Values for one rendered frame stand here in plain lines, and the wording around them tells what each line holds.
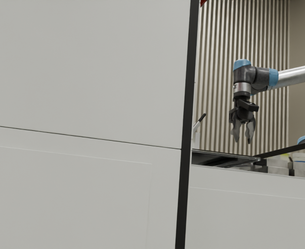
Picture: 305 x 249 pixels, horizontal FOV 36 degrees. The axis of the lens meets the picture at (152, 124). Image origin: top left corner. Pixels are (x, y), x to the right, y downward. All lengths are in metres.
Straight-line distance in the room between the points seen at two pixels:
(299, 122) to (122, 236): 4.05
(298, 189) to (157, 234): 0.53
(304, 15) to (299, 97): 0.88
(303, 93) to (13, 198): 4.23
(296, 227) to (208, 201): 0.27
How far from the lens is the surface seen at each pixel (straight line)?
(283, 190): 1.37
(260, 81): 2.08
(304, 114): 4.89
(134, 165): 0.99
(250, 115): 2.00
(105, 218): 0.97
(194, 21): 1.12
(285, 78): 2.26
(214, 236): 1.26
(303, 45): 5.13
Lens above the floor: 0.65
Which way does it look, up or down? 12 degrees up
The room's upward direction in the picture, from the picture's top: 4 degrees clockwise
